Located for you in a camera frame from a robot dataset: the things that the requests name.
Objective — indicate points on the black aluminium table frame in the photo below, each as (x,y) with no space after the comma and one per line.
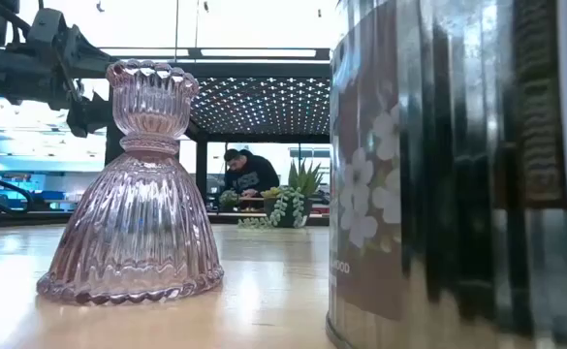
(21,220)

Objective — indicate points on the small potted plant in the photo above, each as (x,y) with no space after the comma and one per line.
(228,199)

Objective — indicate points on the person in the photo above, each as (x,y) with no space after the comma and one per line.
(254,177)

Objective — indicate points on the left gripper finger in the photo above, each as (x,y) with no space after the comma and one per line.
(89,116)

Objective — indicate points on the black perforated metal shelf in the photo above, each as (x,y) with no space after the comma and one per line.
(263,106)

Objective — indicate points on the potted succulent plant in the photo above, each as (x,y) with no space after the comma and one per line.
(288,208)

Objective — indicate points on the blue storage rack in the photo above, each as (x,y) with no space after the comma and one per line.
(45,195)

